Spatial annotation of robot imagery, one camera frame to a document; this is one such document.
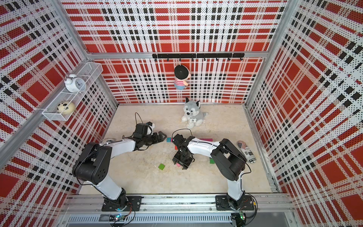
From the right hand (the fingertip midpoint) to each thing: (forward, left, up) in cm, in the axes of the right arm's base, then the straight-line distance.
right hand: (179, 164), depth 86 cm
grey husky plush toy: (+30, -9, +11) cm, 33 cm away
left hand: (+18, +11, +2) cm, 21 cm away
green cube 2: (0, +11, -3) cm, 12 cm away
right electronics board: (-26, -32, +3) cm, 42 cm away
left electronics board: (-27, +30, 0) cm, 40 cm away
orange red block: (+13, +3, -2) cm, 13 cm away
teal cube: (+18, +8, 0) cm, 19 cm away
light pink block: (-2, 0, +6) cm, 6 cm away
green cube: (+3, -21, -2) cm, 21 cm away
